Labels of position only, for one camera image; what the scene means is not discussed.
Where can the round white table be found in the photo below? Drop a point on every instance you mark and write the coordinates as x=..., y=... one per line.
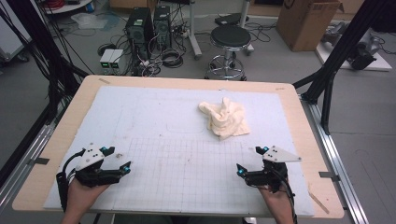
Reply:
x=68, y=6

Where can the cream towel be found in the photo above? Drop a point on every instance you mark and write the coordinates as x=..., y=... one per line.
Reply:
x=224, y=119

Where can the black round stool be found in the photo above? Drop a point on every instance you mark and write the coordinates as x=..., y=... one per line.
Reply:
x=230, y=37

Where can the white table leg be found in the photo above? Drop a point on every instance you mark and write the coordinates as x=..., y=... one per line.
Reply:
x=246, y=12
x=193, y=34

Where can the white floor board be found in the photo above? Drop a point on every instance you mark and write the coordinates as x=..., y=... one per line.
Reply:
x=381, y=64

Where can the white cabinet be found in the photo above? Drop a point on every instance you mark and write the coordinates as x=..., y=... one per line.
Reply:
x=11, y=34

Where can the flat black box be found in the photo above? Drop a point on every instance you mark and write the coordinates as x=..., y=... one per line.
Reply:
x=229, y=19

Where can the cardboard box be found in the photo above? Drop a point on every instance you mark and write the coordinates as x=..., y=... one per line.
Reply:
x=305, y=25

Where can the person's right hand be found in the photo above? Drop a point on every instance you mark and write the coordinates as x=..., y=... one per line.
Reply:
x=276, y=200

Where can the white foam mat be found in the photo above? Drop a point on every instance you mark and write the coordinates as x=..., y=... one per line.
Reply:
x=174, y=124

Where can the thin wooden stick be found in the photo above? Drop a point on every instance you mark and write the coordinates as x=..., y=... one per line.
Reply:
x=318, y=201

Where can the black metal frame strut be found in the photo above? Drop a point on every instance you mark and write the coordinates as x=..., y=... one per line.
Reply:
x=339, y=53

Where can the grey machine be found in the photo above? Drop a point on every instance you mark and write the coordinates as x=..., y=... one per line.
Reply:
x=362, y=53

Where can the grey tape strip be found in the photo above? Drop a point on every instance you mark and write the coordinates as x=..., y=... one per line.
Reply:
x=39, y=160
x=328, y=175

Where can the aluminium rail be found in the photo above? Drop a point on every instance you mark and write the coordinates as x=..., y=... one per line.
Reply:
x=336, y=161
x=21, y=168

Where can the white power supply unit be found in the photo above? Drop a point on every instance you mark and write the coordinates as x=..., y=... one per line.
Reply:
x=106, y=59
x=117, y=59

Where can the large black computer tower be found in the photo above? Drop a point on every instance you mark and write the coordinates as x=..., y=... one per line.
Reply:
x=138, y=31

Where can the clear plastic bag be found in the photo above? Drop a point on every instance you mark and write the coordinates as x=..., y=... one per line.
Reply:
x=88, y=20

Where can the person's left hand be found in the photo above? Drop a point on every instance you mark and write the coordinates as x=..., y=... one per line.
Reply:
x=81, y=197

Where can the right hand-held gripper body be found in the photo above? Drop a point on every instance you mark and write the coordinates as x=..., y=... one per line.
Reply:
x=267, y=177

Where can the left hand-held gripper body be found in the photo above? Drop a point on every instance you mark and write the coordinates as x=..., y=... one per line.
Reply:
x=93, y=177

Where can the slim black computer tower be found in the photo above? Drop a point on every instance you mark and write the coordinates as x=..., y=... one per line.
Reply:
x=162, y=28

